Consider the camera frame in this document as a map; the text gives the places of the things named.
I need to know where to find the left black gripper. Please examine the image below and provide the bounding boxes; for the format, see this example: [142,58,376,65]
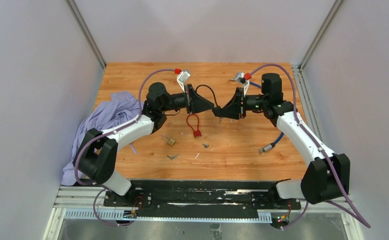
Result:
[160,84,215,116]

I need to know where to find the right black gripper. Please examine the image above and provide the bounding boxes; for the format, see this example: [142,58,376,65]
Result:
[218,87,268,120]

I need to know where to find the red cable lock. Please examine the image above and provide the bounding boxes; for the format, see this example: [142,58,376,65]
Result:
[186,114,203,139]

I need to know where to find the brass padlock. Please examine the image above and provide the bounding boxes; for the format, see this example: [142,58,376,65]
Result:
[161,134,176,146]

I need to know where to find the brass padlock keys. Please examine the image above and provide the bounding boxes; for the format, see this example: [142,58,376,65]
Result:
[167,154,179,161]

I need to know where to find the black cable lock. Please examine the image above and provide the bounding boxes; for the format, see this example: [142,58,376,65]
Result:
[195,84,220,118]

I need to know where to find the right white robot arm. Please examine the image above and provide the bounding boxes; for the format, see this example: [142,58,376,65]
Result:
[212,73,351,209]

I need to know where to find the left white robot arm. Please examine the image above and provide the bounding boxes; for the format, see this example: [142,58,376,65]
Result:
[73,82,215,207]

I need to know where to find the lavender cloth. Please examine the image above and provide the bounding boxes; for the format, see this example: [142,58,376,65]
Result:
[61,91,143,186]

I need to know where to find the blue cable lock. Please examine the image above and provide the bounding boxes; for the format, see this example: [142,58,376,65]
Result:
[229,78,285,155]

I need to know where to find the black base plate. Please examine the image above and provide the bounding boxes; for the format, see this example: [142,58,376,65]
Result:
[103,179,301,219]

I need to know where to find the aluminium frame rails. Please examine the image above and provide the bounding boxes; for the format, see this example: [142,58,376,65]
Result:
[43,186,364,240]

